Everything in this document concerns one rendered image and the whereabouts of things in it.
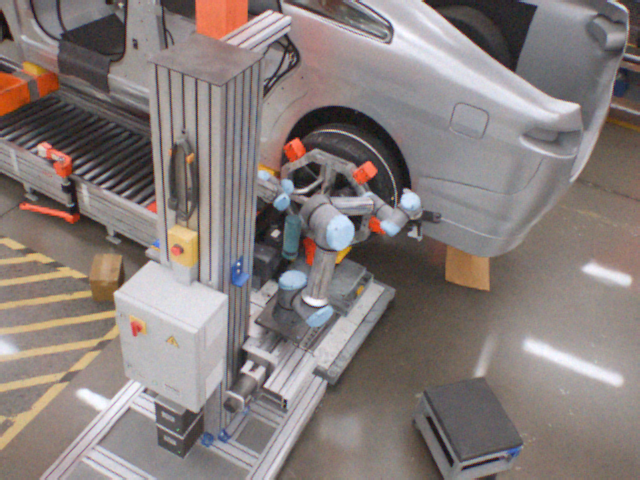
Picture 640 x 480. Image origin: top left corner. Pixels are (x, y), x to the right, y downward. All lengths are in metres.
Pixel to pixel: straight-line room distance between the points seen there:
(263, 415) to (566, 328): 2.12
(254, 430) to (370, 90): 1.73
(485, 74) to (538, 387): 1.88
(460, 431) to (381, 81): 1.70
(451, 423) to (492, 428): 0.20
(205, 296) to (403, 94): 1.43
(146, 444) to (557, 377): 2.36
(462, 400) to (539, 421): 0.66
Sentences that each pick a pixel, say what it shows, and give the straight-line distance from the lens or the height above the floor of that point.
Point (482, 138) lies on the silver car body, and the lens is 3.02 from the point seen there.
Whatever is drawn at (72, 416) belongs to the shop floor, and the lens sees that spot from 3.48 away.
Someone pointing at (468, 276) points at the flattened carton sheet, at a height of 0.01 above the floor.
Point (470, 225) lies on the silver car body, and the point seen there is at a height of 0.92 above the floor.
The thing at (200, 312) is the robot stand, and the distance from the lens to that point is 2.18.
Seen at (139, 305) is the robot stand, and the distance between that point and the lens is 2.22.
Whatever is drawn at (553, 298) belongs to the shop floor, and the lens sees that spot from 4.50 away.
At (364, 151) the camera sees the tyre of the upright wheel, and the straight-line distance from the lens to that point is 3.19.
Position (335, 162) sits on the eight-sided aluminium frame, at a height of 1.12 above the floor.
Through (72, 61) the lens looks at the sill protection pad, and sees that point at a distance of 4.48.
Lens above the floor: 2.85
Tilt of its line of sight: 41 degrees down
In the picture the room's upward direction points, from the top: 9 degrees clockwise
